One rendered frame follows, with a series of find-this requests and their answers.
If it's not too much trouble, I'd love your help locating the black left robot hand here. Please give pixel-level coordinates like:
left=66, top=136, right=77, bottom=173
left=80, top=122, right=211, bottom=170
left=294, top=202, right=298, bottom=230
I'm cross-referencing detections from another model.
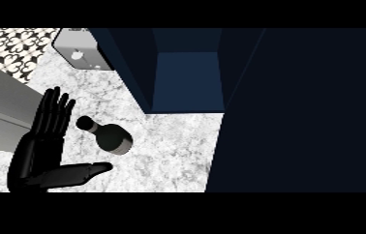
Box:
left=6, top=86, right=115, bottom=193

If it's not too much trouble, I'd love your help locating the dark blue cabinet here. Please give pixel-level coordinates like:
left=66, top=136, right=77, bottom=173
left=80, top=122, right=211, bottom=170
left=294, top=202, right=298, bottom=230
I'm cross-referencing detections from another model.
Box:
left=87, top=27, right=266, bottom=114

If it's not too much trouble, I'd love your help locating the dark wine bottle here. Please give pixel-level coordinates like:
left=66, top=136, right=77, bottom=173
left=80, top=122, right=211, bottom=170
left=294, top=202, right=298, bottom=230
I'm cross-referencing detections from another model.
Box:
left=74, top=115, right=134, bottom=156

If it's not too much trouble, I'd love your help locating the silver toaster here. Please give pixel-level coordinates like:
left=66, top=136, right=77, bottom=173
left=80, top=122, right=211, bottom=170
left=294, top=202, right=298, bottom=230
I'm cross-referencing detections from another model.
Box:
left=52, top=27, right=115, bottom=72

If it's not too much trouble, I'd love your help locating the dark blue cabinet door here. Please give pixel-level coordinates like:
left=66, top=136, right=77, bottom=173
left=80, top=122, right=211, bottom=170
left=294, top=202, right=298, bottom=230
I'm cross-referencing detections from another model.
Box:
left=205, top=27, right=366, bottom=193

